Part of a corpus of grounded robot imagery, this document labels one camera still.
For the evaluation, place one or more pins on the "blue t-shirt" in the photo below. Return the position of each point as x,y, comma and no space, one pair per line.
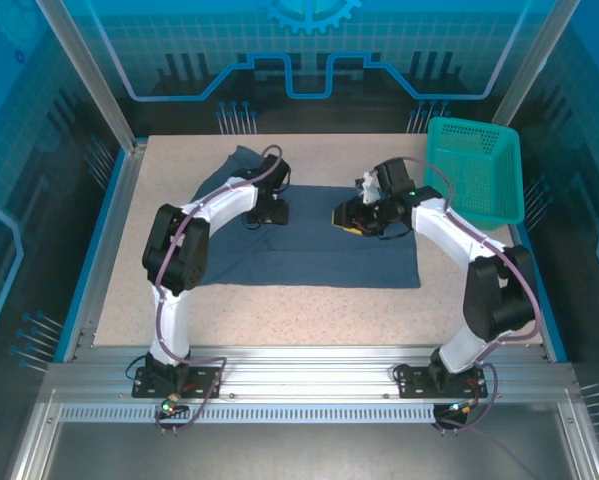
329,260

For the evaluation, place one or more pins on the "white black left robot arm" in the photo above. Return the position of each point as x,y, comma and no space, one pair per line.
174,310

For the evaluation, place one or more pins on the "teal plastic basket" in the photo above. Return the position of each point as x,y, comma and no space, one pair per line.
479,165

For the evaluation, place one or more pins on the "small lit connector board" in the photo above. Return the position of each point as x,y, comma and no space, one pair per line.
171,406
461,409

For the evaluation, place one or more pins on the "wide aluminium frame rail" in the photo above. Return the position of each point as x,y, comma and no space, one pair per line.
304,375

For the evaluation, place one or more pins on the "aluminium side rail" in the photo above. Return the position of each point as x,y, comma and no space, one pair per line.
541,320
114,210

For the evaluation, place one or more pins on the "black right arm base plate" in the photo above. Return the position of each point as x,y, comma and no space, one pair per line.
414,382

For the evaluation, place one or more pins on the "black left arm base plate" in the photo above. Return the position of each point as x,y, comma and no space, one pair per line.
204,380

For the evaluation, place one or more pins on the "aluminium frame post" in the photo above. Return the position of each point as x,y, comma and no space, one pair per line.
89,75
534,65

